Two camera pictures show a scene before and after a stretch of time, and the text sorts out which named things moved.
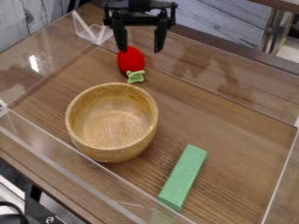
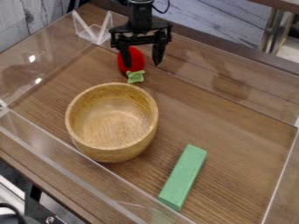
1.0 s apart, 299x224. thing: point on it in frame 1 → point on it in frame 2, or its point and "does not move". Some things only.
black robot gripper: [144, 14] → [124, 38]
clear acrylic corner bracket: [96, 32] does not move
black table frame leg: [36, 213] does not move
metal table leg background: [277, 29] does not move
